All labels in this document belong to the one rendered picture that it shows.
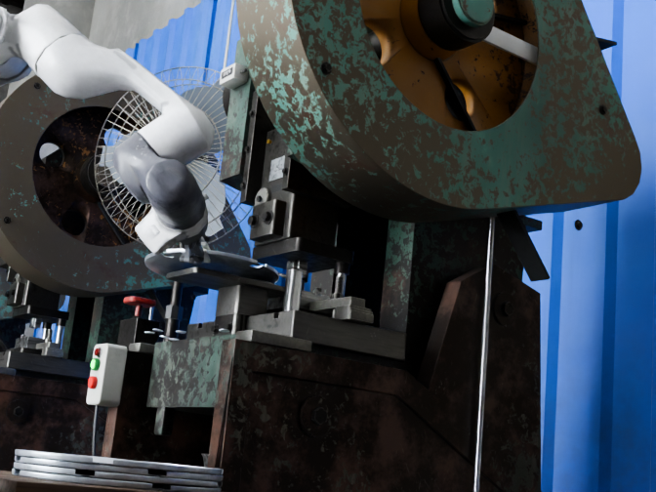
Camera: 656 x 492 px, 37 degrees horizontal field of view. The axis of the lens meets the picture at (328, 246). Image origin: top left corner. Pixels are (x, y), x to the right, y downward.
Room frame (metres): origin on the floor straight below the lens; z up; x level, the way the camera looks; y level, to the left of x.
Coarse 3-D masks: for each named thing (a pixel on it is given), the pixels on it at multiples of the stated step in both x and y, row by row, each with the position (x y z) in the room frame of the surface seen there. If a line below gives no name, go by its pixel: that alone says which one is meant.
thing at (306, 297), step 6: (306, 294) 2.10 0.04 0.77; (312, 294) 2.11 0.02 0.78; (270, 300) 2.17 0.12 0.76; (276, 300) 2.15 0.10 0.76; (282, 300) 2.13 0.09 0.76; (306, 300) 2.10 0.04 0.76; (312, 300) 2.12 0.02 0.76; (318, 300) 2.12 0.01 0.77; (270, 306) 2.17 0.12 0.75; (276, 306) 2.15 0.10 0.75; (282, 306) 2.13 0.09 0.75; (300, 306) 2.10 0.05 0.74; (306, 306) 2.11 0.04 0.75
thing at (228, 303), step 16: (176, 272) 2.02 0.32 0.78; (192, 272) 1.96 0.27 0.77; (208, 272) 1.97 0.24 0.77; (208, 288) 2.12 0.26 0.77; (224, 288) 2.09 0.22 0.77; (240, 288) 2.04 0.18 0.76; (256, 288) 2.06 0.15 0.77; (272, 288) 2.06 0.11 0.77; (224, 304) 2.08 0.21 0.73; (240, 304) 2.04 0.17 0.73; (256, 304) 2.06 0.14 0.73; (224, 320) 2.08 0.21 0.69; (240, 320) 2.04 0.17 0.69
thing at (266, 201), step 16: (272, 144) 2.16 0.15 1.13; (272, 160) 2.15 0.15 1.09; (272, 176) 2.15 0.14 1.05; (272, 192) 2.14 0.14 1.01; (288, 192) 2.09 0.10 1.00; (256, 208) 2.14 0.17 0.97; (272, 208) 2.08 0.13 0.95; (288, 208) 2.08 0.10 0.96; (304, 208) 2.09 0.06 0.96; (320, 208) 2.11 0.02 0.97; (336, 208) 2.14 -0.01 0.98; (256, 224) 2.13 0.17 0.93; (272, 224) 2.08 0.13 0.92; (288, 224) 2.08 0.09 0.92; (304, 224) 2.09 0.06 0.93; (320, 224) 2.12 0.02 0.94; (336, 224) 2.14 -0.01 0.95; (256, 240) 2.16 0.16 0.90; (272, 240) 2.12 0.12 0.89; (320, 240) 2.12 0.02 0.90
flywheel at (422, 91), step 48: (384, 0) 1.78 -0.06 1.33; (432, 0) 1.74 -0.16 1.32; (480, 0) 1.75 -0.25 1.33; (528, 0) 1.98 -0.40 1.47; (384, 48) 1.82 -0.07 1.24; (432, 48) 1.82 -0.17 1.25; (480, 48) 1.94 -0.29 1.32; (528, 48) 1.95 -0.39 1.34; (432, 96) 1.87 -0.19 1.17; (480, 96) 1.94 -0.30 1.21
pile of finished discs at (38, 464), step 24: (24, 456) 1.32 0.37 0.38; (48, 456) 1.28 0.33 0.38; (72, 456) 1.27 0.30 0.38; (72, 480) 1.27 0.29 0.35; (96, 480) 1.27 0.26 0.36; (120, 480) 1.35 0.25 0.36; (144, 480) 1.28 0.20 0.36; (168, 480) 1.29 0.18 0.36; (192, 480) 1.32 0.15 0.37; (216, 480) 1.38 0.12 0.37
